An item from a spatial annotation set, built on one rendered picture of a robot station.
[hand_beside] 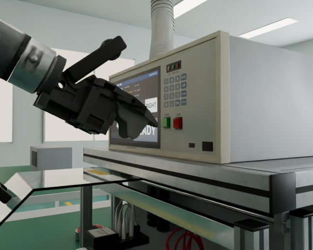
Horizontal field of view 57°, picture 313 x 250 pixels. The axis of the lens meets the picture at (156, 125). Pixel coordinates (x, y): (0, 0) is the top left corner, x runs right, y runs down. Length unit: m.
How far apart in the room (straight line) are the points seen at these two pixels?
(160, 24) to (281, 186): 1.74
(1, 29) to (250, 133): 0.40
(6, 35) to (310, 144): 0.56
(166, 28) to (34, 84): 1.61
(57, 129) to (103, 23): 2.20
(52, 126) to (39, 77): 4.82
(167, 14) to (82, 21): 3.79
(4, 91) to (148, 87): 4.64
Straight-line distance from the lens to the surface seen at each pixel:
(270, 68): 0.55
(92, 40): 5.71
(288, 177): 0.38
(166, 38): 1.94
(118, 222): 0.77
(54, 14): 5.65
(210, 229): 0.44
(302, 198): 0.41
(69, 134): 5.33
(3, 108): 5.17
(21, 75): 0.45
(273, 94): 0.55
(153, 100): 0.61
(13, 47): 0.44
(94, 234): 0.75
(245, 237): 0.38
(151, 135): 0.61
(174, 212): 0.50
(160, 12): 2.09
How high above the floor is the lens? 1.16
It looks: 1 degrees up
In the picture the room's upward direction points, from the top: straight up
